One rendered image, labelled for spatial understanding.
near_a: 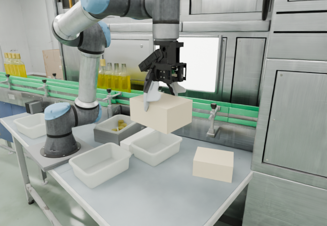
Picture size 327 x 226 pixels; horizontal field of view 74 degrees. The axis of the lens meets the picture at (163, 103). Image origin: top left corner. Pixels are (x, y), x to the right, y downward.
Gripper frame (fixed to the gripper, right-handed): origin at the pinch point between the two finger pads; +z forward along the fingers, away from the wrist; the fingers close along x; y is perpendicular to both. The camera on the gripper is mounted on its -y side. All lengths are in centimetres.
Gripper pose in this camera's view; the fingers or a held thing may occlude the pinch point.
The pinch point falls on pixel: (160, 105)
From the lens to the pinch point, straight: 69.2
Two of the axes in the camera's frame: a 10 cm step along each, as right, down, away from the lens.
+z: 0.0, 9.5, 3.1
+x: 6.7, -2.3, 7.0
